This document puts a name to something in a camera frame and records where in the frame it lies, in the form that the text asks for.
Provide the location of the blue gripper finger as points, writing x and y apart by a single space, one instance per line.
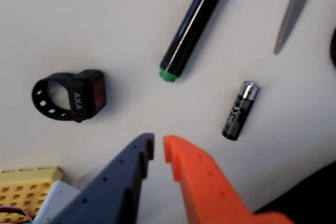
113 195

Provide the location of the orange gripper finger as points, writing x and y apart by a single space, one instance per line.
207 190

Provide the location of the black bike light red lens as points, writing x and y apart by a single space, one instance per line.
84 95

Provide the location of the black AA battery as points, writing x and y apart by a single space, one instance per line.
239 112

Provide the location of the black marker green cap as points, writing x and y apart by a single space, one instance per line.
191 27

